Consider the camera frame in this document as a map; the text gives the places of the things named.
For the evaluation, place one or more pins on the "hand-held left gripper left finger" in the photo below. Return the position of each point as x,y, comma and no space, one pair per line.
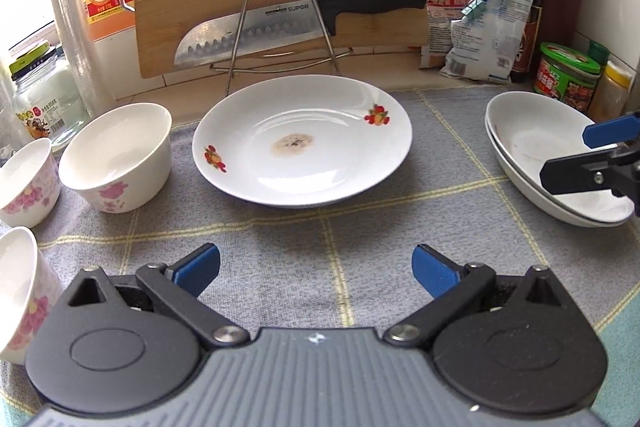
195,272

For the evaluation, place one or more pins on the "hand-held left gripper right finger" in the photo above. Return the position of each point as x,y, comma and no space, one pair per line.
435,274

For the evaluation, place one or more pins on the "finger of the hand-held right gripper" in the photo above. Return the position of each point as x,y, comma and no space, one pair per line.
610,129
575,172

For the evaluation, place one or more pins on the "white plates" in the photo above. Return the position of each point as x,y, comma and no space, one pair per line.
530,127

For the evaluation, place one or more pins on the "white pink floral bowl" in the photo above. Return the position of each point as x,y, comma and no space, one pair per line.
20,287
25,197
110,142

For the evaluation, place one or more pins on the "yellow lidded spice jar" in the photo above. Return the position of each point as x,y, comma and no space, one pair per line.
612,97

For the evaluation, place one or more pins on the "green lidded sauce jar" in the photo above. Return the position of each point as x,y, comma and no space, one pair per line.
565,82

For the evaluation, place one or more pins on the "small green capped jar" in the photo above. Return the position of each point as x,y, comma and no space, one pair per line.
598,52

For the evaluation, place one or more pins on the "grey checked dish towel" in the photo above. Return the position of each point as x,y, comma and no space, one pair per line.
350,232

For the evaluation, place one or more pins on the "white blue food packet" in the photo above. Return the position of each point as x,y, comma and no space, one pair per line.
480,42

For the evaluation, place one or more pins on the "blue binder clip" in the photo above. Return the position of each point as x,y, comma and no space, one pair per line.
474,9

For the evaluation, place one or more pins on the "white orange food bag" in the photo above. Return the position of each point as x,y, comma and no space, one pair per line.
440,32

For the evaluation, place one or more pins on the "glass jar green lid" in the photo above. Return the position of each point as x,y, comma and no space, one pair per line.
50,102

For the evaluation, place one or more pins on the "clear plastic cup stack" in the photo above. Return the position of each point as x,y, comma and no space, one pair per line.
75,57

